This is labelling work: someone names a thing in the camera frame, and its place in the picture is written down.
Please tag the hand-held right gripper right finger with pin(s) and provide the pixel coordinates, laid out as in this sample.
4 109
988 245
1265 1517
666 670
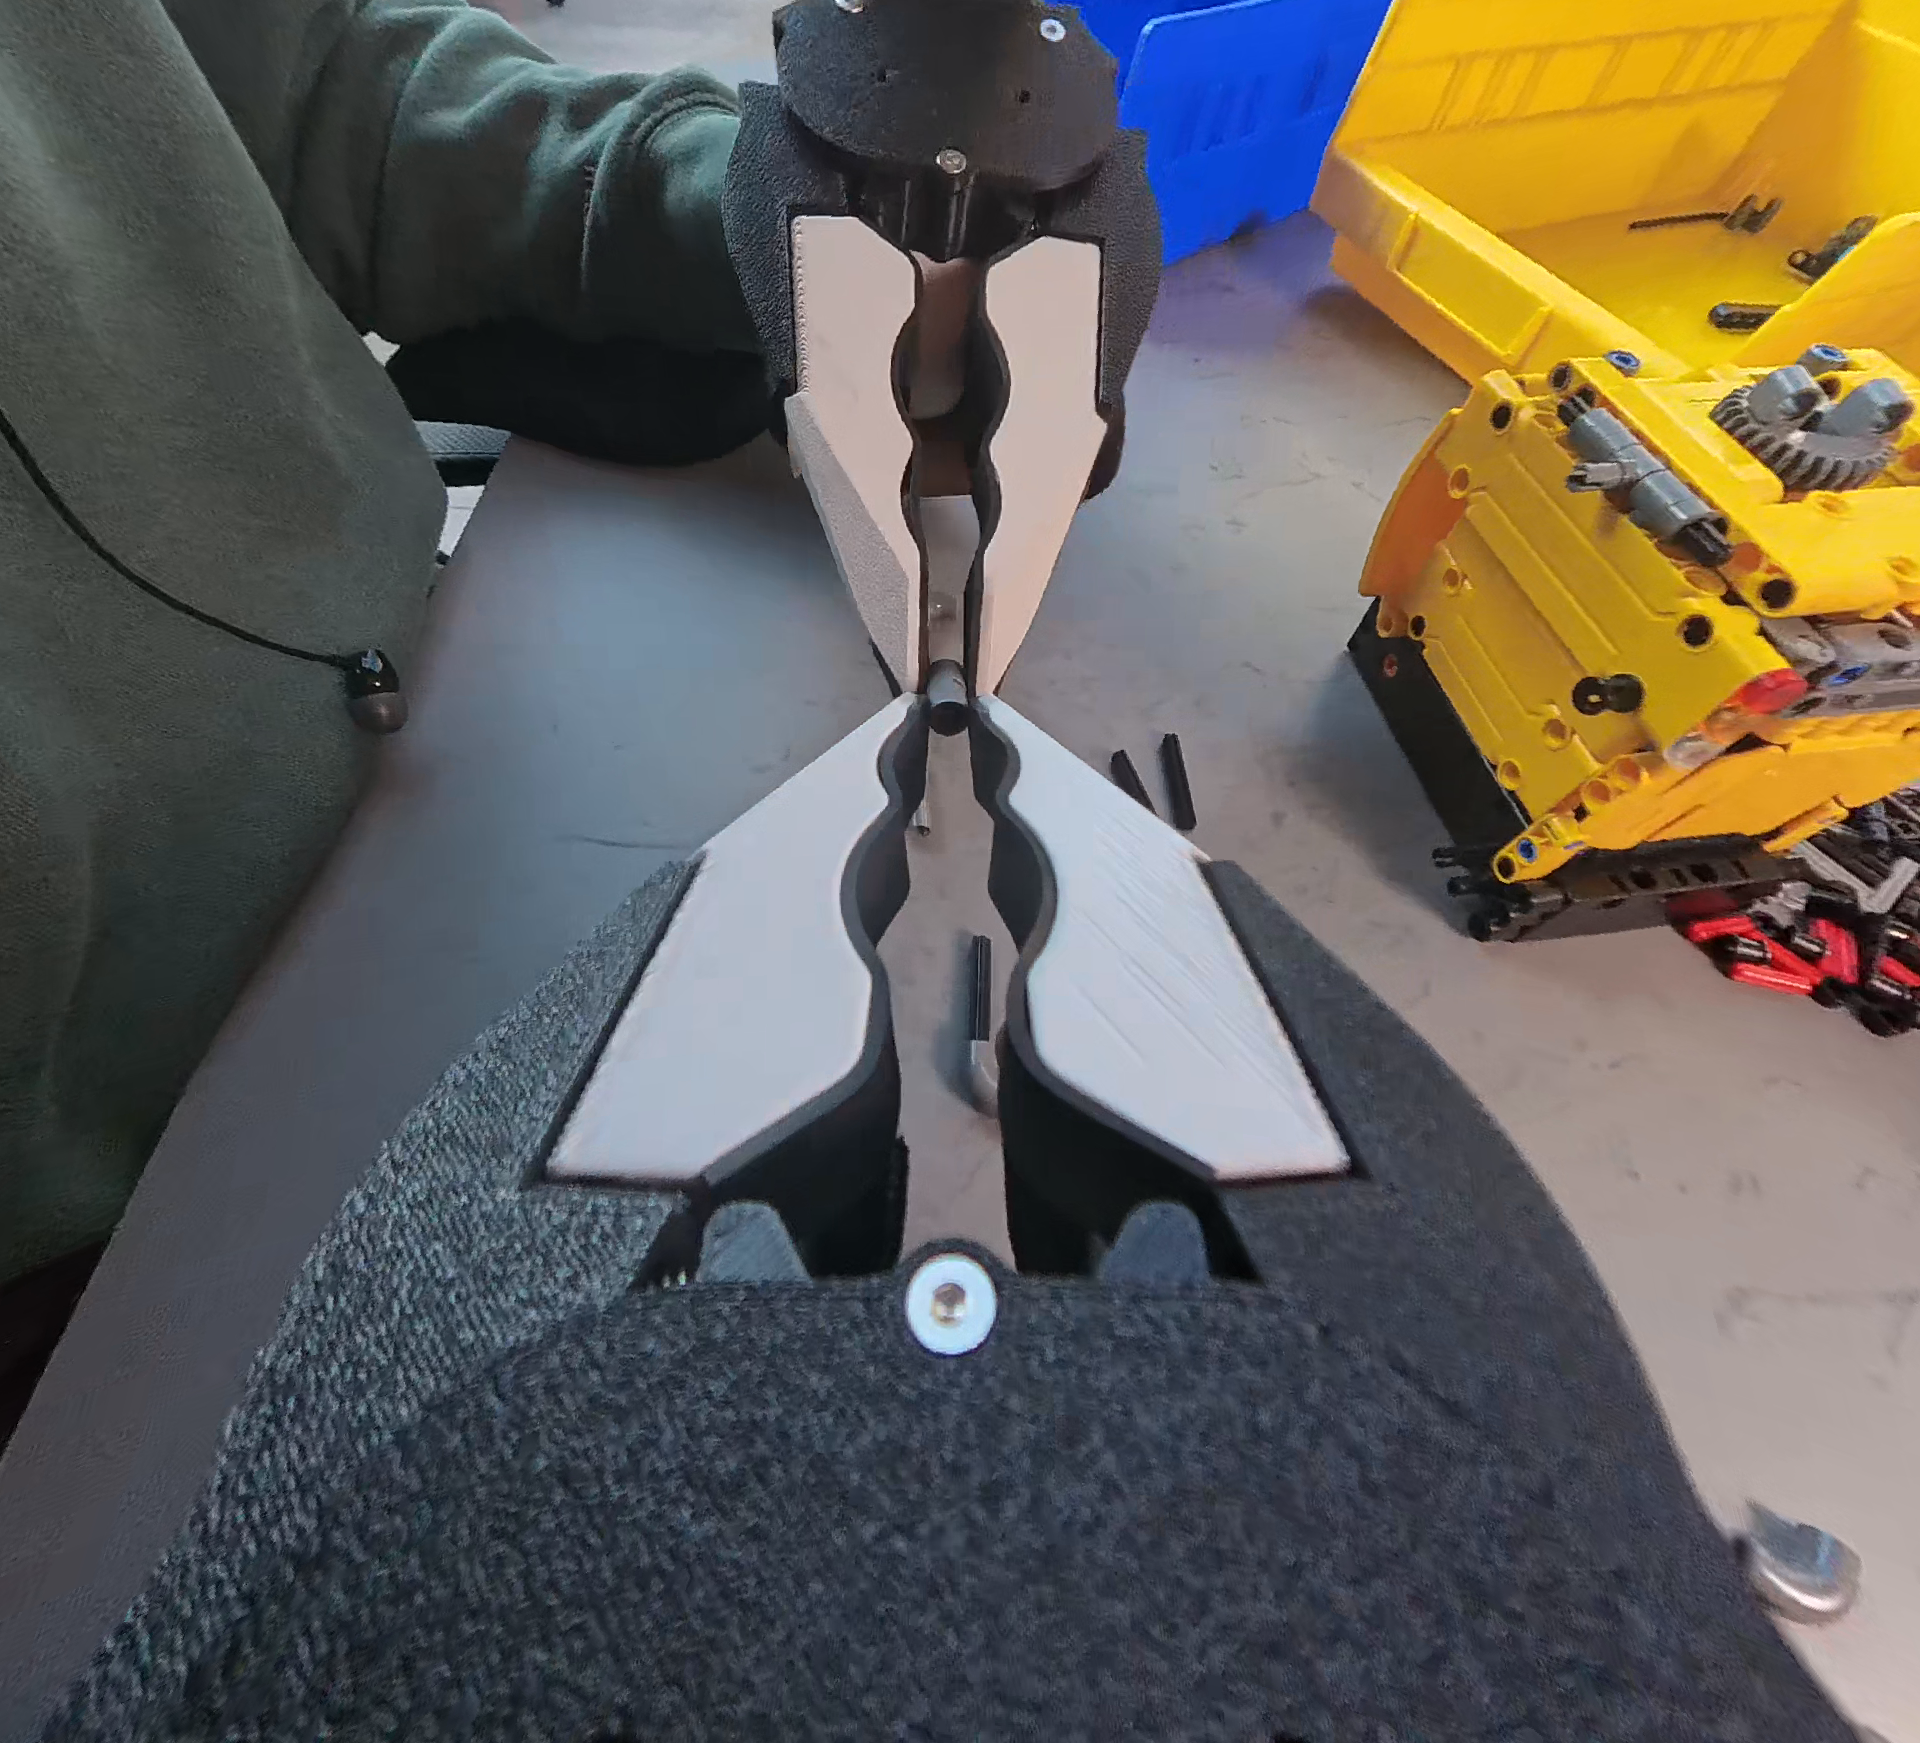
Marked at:
1186 1023

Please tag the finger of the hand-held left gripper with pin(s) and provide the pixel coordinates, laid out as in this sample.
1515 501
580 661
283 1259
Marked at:
841 349
1052 349

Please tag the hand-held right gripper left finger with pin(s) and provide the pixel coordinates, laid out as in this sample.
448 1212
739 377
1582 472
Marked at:
719 1023

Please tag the yellow lego robot model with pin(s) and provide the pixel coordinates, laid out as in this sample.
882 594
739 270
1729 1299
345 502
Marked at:
1576 604

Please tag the person's left forearm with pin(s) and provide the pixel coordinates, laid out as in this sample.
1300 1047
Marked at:
571 198

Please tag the thin black lego axle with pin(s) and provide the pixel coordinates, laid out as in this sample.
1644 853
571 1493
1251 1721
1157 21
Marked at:
1679 220

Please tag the short black lego beam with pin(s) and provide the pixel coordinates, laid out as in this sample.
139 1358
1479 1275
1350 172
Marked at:
1748 314

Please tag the small black lego connector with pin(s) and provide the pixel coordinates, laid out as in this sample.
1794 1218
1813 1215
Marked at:
1752 214

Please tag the long black lego beam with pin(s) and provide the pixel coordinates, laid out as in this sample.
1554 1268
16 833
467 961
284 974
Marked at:
1835 245

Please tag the black mesh office chair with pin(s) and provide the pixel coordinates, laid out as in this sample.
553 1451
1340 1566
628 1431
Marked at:
465 447

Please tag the yellow plastic bin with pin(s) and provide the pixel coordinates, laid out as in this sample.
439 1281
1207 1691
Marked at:
1501 93

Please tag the pile of black red pins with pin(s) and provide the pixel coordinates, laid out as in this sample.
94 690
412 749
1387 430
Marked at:
1801 948

